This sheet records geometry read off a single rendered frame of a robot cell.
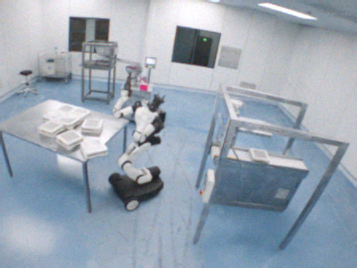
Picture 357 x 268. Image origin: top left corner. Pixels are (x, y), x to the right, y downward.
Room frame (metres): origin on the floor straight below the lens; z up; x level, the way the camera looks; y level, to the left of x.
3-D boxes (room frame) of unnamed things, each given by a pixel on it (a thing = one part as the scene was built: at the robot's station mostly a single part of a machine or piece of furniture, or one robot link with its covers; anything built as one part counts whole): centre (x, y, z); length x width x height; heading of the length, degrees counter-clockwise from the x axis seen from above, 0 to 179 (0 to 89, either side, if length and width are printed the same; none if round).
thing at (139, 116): (2.44, 0.36, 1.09); 0.34 x 0.30 x 0.36; 40
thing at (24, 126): (2.46, 1.54, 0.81); 1.50 x 1.10 x 0.04; 80
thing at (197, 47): (7.35, -0.07, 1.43); 1.38 x 0.01 x 1.16; 97
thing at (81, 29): (6.94, 3.27, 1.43); 1.32 x 0.01 x 1.11; 97
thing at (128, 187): (2.39, 0.41, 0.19); 0.64 x 0.52 x 0.33; 130
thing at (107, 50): (5.07, 1.84, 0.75); 1.43 x 1.06 x 1.50; 97
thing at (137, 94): (4.64, 1.02, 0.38); 0.63 x 0.57 x 0.76; 97
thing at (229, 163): (2.47, -1.12, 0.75); 1.30 x 0.29 x 0.10; 90
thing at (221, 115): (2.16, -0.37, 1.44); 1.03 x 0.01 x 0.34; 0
